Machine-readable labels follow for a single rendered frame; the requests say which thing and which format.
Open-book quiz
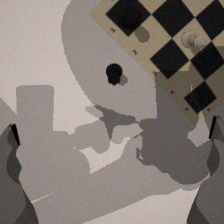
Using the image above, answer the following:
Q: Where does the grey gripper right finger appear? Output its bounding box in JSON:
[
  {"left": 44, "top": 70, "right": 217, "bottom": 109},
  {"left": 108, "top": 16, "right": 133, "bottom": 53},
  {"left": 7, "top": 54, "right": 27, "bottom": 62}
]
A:
[{"left": 187, "top": 116, "right": 224, "bottom": 224}]

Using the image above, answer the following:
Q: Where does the black and cream chessboard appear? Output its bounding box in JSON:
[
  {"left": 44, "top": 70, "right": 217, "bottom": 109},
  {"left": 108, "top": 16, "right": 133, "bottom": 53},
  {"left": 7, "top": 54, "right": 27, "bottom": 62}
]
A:
[{"left": 89, "top": 0, "right": 224, "bottom": 125}]

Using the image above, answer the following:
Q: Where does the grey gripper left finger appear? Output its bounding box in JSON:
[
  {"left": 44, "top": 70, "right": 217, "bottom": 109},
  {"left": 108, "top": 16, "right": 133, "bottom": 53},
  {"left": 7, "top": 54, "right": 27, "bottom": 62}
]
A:
[{"left": 0, "top": 124, "right": 39, "bottom": 224}]

